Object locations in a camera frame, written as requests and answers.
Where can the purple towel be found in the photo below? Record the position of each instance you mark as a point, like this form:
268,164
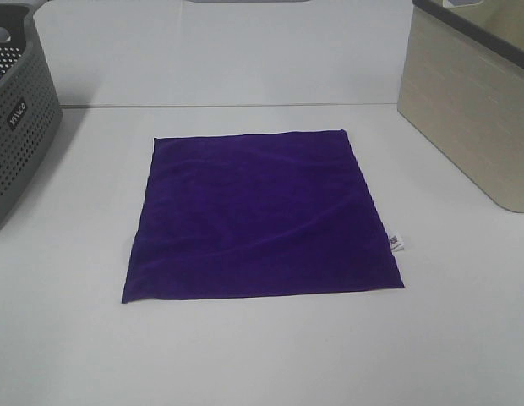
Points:
257,215

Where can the beige storage bin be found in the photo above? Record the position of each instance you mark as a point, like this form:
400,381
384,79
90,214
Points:
462,87

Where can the grey perforated plastic basket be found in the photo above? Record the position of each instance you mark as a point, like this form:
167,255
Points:
30,113

